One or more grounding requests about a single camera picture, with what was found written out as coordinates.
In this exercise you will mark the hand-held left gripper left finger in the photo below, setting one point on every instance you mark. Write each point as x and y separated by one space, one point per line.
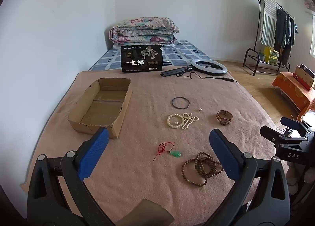
94 152

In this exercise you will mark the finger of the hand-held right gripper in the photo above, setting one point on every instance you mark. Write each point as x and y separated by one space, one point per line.
291 123
269 132

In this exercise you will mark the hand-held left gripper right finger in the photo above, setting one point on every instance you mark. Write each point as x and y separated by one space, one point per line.
224 154

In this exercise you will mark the cardboard box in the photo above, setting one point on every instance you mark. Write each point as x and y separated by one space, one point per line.
103 107

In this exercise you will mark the orange cloth covered table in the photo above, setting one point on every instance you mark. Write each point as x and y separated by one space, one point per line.
292 90

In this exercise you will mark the tan and red box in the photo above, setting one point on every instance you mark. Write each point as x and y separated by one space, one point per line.
301 79

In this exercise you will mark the pink blanket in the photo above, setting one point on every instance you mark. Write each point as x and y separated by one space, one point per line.
147 142

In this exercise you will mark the dark flat box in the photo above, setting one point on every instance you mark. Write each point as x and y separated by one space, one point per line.
307 69

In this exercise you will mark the thin dark bangle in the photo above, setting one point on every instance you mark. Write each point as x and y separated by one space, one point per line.
173 104

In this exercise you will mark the small grey pot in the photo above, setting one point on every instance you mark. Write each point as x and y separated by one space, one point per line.
262 55

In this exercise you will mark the black metal shoe rack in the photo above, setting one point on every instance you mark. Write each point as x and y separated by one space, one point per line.
248 51

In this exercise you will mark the window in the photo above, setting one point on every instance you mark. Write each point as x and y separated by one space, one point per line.
313 36

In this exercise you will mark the dark blue hanging garment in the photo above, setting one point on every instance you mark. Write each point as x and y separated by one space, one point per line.
292 31

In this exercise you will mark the dark green hanging jacket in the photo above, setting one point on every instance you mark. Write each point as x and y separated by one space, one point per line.
280 29

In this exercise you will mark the black folded tripod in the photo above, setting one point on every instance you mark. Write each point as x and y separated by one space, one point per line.
174 71

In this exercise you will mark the black snack bag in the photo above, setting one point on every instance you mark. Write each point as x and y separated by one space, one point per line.
140 62

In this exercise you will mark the striped hanging cloth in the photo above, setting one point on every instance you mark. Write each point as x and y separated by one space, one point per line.
268 19

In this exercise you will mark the blue checked bed sheet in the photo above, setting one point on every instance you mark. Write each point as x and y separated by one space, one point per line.
182 53

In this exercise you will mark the folded floral quilt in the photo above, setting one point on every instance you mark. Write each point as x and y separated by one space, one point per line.
142 29

